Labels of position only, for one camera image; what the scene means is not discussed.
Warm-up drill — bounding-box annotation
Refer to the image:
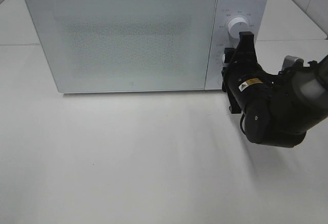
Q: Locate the round white door button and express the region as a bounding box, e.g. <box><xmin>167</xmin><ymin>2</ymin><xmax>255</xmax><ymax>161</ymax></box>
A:
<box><xmin>218</xmin><ymin>75</ymin><xmax>223</xmax><ymax>90</ymax></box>

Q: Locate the upper white power knob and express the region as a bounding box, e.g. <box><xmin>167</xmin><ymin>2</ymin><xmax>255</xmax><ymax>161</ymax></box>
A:
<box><xmin>228</xmin><ymin>16</ymin><xmax>249</xmax><ymax>38</ymax></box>

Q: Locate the white microwave oven body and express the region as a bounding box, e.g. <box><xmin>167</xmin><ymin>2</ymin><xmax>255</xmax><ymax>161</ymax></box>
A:
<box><xmin>23</xmin><ymin>0</ymin><xmax>270</xmax><ymax>97</ymax></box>

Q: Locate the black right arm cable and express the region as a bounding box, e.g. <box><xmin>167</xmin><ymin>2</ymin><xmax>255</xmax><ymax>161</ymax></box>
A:
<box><xmin>239</xmin><ymin>59</ymin><xmax>318</xmax><ymax>135</ymax></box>

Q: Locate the white timer knob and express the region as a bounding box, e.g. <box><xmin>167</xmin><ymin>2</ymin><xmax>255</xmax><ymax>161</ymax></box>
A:
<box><xmin>221</xmin><ymin>54</ymin><xmax>226</xmax><ymax>64</ymax></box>

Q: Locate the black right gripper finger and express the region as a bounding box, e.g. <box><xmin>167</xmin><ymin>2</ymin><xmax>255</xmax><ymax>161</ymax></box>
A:
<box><xmin>223</xmin><ymin>47</ymin><xmax>235</xmax><ymax>64</ymax></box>
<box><xmin>230</xmin><ymin>31</ymin><xmax>258</xmax><ymax>64</ymax></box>

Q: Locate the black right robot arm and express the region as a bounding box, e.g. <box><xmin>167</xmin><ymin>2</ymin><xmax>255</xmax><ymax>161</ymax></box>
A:
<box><xmin>221</xmin><ymin>31</ymin><xmax>327</xmax><ymax>148</ymax></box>

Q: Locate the white microwave door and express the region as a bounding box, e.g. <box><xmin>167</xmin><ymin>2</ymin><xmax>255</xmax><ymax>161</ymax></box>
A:
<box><xmin>25</xmin><ymin>0</ymin><xmax>217</xmax><ymax>93</ymax></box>

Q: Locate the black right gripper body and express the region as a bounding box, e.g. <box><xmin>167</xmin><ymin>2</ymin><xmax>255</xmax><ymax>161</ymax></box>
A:
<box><xmin>221</xmin><ymin>61</ymin><xmax>267</xmax><ymax>114</ymax></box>

